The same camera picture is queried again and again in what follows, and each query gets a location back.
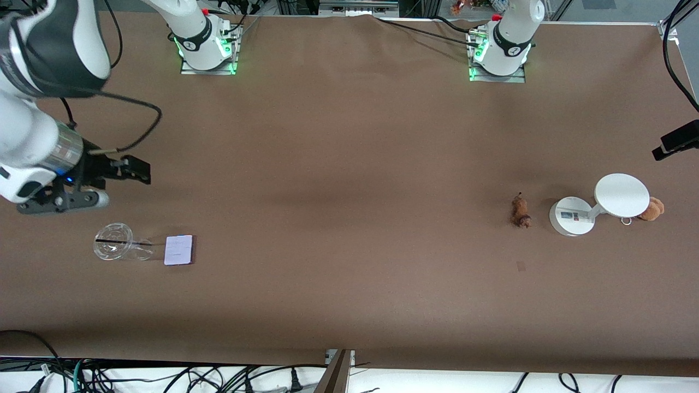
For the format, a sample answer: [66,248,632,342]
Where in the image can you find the clear plastic lidded cup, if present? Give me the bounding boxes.
[93,222,155,261]

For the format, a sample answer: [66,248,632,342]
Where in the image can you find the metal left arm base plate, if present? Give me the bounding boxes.
[467,27,526,84]

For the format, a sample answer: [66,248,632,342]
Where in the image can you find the white round phone stand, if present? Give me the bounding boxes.
[549,173,650,237]

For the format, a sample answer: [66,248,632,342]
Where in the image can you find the brown support beam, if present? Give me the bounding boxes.
[314,349,353,393]

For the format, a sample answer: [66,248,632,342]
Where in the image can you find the brown table cover cloth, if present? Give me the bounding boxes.
[0,11,699,377]

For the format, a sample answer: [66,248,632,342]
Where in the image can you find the grey metal rail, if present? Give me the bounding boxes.
[319,0,399,14]

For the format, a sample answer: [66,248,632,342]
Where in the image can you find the small brown lion statue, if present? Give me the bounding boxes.
[511,192,532,229]

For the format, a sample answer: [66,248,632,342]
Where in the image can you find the silver metal bracket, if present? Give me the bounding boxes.
[325,349,356,367]

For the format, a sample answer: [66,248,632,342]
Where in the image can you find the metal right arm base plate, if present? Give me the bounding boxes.
[180,22,239,76]

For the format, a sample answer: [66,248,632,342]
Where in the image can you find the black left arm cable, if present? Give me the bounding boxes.
[662,0,699,112]

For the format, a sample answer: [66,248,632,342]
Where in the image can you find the thick black floor cable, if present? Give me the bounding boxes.
[0,329,60,364]

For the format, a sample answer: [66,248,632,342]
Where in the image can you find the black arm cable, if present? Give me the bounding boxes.
[662,0,699,112]
[57,0,163,156]

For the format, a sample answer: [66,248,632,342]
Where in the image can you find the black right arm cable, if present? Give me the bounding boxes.
[57,0,163,156]

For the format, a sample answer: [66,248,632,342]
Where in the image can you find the black cable across table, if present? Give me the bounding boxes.
[374,16,477,45]

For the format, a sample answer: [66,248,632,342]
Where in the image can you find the brown bear plush keychain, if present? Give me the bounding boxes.
[639,196,666,222]

